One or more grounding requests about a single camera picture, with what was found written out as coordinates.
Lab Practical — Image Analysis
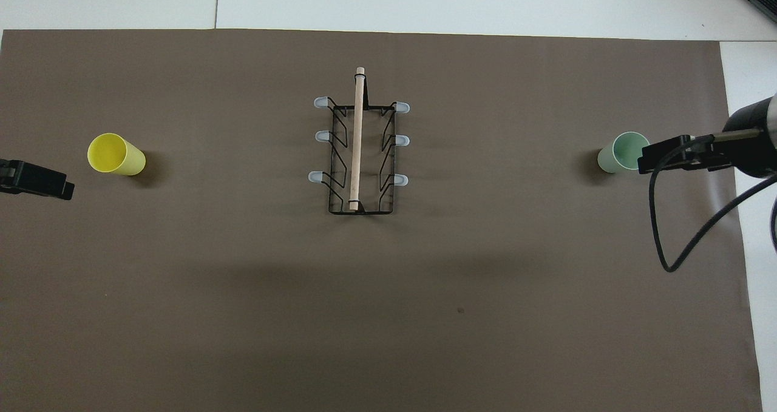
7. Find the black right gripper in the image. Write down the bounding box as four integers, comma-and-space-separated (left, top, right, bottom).
637, 95, 777, 179

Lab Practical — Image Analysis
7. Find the pale green plastic cup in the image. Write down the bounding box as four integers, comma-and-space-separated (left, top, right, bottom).
597, 131, 650, 174

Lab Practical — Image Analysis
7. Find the yellow plastic cup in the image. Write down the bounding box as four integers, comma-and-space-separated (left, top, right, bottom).
87, 133, 146, 176

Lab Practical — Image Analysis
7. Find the brown table mat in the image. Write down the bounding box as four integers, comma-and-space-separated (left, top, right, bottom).
0, 29, 762, 412

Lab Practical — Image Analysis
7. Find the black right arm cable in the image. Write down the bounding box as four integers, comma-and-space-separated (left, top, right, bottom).
648, 129, 777, 273

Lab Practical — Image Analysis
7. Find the black wire cup rack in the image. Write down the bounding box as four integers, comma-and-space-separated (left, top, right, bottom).
308, 67, 411, 215

